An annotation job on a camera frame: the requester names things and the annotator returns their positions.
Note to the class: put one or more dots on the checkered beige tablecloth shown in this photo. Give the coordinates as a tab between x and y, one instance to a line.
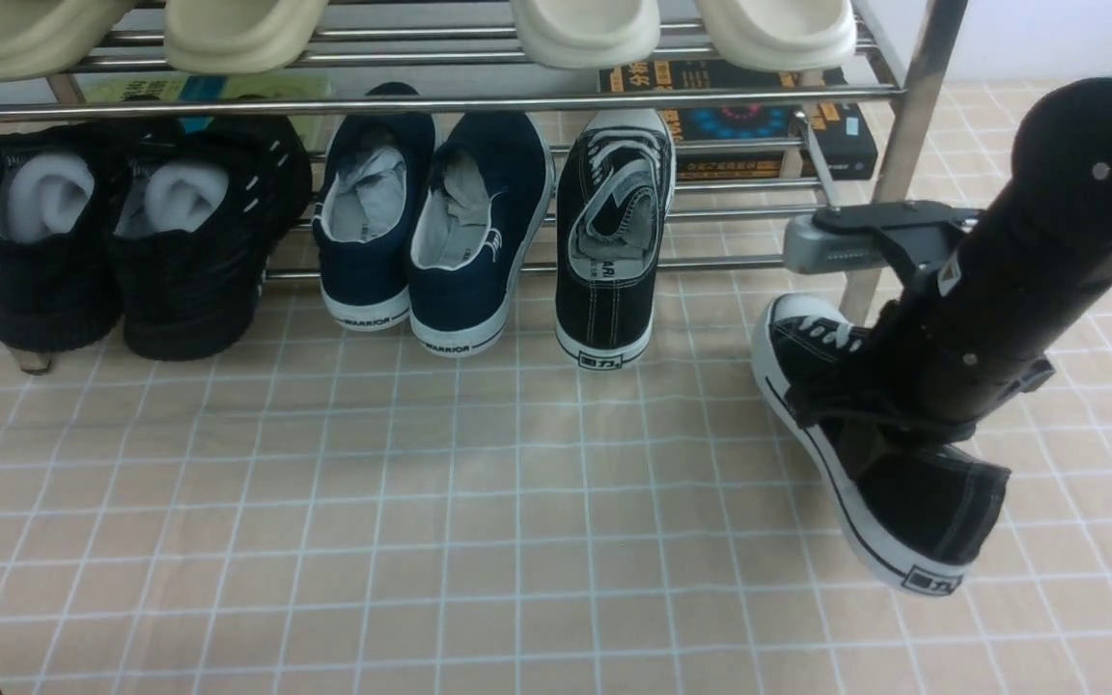
321	512

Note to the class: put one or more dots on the far-left olive foam slipper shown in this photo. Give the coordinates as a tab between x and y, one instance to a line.
39	38

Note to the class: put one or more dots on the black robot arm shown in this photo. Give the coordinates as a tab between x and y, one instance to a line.
1053	218

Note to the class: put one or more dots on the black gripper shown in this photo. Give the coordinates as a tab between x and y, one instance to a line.
960	341

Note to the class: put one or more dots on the left black knit sneaker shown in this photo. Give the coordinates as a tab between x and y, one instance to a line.
62	191

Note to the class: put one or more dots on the navy canvas shoe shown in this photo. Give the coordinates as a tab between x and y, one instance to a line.
374	186
489	189

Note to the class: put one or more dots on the black knit sneaker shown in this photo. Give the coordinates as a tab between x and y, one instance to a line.
62	191
203	213

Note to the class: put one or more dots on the green book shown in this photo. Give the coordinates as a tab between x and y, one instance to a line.
281	85

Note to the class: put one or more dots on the left navy canvas shoe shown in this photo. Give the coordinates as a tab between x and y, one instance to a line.
374	186

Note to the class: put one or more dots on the black book with orange text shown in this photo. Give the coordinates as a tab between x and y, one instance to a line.
710	136

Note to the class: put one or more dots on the right black knit sneaker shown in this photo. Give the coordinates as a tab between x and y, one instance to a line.
203	213

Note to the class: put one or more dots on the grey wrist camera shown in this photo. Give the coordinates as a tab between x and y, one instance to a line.
836	246

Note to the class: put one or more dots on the right cream foam slipper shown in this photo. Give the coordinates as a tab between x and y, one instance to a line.
781	36

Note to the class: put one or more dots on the right navy canvas shoe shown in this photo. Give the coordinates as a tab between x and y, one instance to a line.
489	189

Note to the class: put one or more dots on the black laced canvas sneaker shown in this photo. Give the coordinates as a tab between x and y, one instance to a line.
612	201
916	518

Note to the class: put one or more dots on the left cream foam slipper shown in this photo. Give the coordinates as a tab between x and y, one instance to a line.
580	35

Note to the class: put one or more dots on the metal shoe rack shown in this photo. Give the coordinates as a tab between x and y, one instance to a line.
911	92

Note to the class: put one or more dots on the cream foam slipper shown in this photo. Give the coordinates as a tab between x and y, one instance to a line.
580	35
781	36

